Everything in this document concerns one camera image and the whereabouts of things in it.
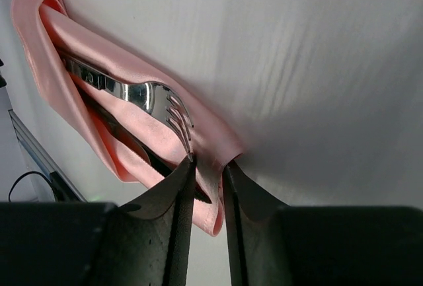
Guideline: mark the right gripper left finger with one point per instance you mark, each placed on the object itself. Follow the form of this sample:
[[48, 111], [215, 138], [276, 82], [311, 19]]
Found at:
[[147, 241]]

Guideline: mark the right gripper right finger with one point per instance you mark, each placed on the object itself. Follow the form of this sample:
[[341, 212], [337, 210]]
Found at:
[[257, 252]]

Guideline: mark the pink cloth napkin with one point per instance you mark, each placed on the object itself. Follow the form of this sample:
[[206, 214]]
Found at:
[[123, 106]]

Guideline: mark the black handled knife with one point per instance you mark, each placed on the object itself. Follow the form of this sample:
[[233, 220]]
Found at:
[[118, 131]]

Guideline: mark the black handled fork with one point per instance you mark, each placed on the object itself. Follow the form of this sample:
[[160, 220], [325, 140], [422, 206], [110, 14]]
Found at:
[[156, 99]]

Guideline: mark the aluminium front rail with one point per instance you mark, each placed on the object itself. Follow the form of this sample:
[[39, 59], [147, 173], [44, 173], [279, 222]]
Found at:
[[53, 184]]

